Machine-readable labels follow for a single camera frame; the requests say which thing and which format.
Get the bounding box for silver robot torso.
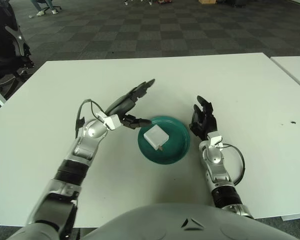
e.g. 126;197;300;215
84;202;300;240

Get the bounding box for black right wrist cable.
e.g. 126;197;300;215
221;143;246;186

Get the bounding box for green round plate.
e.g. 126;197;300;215
137;115;191;165

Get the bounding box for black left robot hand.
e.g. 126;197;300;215
105;78;156;131

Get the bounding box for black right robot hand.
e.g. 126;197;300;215
189;95;218;142

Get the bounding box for white charger block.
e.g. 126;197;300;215
143;124;170;151

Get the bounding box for seated person legs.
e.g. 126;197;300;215
31;0;62;16

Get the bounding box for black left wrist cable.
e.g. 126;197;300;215
74;99;108;138

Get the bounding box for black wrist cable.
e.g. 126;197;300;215
221;143;246;186
74;99;108;138

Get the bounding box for black and silver office chair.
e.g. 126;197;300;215
0;0;36;96

